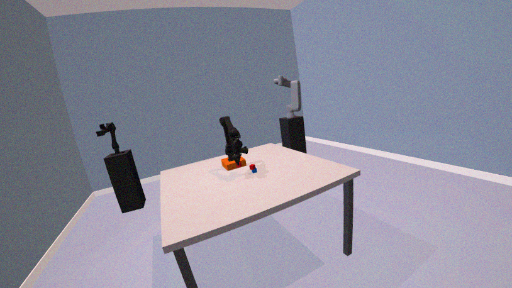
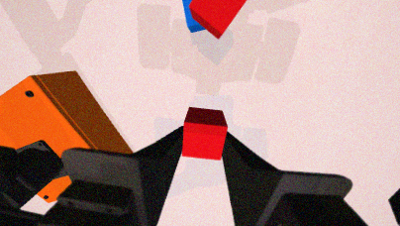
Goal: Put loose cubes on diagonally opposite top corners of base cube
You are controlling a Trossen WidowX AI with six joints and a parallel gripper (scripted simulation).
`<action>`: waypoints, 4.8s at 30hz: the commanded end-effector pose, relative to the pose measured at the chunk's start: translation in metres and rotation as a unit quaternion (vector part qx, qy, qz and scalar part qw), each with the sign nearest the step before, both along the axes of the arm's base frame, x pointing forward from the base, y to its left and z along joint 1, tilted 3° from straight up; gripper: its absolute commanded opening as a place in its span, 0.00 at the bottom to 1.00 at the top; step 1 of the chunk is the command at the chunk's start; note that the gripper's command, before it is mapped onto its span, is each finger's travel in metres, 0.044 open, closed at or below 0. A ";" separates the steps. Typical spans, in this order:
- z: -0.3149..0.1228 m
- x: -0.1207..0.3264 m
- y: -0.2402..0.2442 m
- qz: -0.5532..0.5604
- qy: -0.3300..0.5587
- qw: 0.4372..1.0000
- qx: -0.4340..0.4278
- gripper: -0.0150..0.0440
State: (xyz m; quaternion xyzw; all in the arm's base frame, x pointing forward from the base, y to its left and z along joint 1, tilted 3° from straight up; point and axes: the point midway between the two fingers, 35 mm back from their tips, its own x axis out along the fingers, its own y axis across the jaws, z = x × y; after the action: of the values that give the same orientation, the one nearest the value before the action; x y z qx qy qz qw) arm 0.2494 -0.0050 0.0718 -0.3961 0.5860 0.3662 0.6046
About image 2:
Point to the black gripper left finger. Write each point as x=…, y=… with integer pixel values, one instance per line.
x=148, y=172

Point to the blue cube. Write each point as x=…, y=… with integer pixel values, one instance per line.
x=192, y=25

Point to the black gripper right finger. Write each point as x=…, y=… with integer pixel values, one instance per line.
x=255, y=186

